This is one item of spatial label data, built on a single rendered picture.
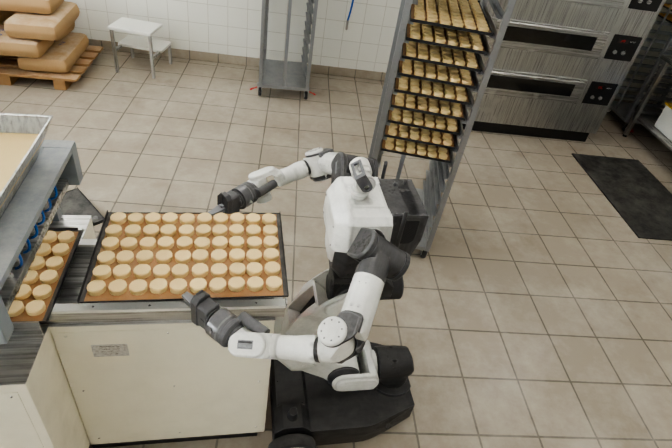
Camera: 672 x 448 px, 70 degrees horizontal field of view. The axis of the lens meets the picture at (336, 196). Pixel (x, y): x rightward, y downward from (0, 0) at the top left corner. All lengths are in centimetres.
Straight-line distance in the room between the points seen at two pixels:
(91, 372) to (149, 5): 421
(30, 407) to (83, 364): 22
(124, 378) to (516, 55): 396
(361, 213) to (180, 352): 79
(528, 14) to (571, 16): 38
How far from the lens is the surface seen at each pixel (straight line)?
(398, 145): 277
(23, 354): 172
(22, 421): 183
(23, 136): 180
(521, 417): 276
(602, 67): 513
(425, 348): 278
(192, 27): 549
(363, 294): 132
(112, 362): 187
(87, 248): 191
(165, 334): 172
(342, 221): 148
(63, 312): 171
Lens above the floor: 215
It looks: 37 degrees down
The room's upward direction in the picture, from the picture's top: 10 degrees clockwise
